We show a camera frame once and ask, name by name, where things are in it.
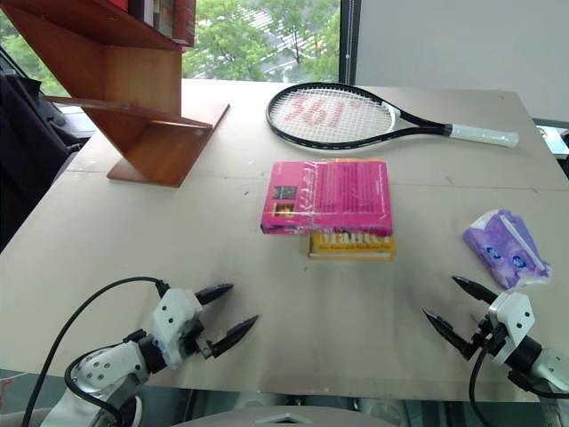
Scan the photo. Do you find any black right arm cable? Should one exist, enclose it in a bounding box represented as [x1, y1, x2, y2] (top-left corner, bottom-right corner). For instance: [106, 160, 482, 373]
[468, 346, 491, 427]

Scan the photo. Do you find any yellow paperback book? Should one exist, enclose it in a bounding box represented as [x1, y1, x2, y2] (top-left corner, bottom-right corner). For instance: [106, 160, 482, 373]
[308, 157, 397, 262]

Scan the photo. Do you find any black and white tennis racket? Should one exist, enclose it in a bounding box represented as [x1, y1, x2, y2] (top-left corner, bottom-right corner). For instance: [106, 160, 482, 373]
[266, 81, 520, 150]

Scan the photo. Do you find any purple tissue pack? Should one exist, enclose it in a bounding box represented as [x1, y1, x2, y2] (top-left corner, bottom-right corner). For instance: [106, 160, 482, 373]
[462, 208, 553, 290]

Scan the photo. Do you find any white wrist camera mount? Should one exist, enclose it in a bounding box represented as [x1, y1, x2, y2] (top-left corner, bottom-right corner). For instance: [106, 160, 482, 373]
[151, 287, 204, 369]
[485, 291, 535, 367]

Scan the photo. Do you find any pink paperback book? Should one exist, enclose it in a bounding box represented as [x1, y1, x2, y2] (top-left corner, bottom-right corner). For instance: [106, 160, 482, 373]
[260, 160, 395, 238]

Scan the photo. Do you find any brown wooden bookshelf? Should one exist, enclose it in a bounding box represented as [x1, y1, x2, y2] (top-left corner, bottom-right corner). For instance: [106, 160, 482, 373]
[2, 0, 231, 189]

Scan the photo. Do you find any maroon shelved book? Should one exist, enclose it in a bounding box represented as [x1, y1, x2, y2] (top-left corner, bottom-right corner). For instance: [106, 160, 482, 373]
[172, 0, 197, 48]

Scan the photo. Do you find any black window frame post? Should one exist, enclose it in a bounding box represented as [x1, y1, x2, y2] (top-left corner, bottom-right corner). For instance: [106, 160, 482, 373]
[339, 0, 359, 84]

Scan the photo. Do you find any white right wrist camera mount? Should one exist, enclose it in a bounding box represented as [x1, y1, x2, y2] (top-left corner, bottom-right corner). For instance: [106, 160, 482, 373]
[485, 291, 535, 367]

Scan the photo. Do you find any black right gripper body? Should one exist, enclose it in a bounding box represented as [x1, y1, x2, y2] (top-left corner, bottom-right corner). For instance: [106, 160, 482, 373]
[469, 317, 508, 359]

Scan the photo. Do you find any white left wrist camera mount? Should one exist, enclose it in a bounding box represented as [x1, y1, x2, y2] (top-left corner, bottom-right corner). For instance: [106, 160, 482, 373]
[151, 287, 204, 369]

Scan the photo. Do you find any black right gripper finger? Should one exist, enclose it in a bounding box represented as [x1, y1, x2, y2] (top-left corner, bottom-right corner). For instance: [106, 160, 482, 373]
[421, 309, 474, 361]
[451, 276, 500, 306]

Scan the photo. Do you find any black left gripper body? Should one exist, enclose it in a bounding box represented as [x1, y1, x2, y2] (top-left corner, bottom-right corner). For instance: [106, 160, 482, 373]
[179, 318, 215, 359]

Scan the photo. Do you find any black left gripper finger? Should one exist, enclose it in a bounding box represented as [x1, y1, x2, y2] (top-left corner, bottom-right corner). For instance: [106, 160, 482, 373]
[195, 283, 235, 306]
[211, 314, 260, 359]

